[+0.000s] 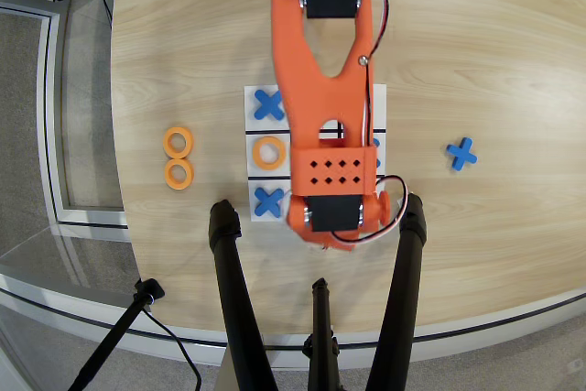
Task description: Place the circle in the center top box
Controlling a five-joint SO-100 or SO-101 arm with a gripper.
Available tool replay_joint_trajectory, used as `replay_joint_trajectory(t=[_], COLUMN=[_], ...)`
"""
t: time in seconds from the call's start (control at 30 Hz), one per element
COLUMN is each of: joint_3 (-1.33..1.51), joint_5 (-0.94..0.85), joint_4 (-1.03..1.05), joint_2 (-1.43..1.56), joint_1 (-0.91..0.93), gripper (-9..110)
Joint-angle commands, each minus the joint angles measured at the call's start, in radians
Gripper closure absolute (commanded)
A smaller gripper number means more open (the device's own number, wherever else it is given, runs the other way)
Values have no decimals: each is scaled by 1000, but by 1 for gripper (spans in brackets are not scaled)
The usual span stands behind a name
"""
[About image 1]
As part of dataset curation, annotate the orange gripper black motor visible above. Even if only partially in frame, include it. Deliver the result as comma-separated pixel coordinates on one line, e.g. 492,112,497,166
286,191,393,254

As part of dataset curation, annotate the short black tripod leg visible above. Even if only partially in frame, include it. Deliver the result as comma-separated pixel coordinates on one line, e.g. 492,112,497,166
301,277,344,391

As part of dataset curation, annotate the white tic-tac-toe board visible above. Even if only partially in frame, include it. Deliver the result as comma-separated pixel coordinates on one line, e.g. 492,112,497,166
244,83,388,223

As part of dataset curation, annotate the thin black stand leg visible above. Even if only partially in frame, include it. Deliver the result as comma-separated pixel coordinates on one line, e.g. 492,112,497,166
67,277,166,391

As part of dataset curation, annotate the orange foam ring piece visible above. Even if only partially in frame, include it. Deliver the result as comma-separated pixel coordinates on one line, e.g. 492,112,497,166
251,136,289,170
162,126,195,159
163,158,195,190

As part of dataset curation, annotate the black stand cable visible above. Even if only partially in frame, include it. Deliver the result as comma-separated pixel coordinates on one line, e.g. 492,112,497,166
141,308,202,391

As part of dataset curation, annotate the white metal floor frame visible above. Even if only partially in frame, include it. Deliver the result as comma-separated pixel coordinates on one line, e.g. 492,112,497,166
0,0,134,241

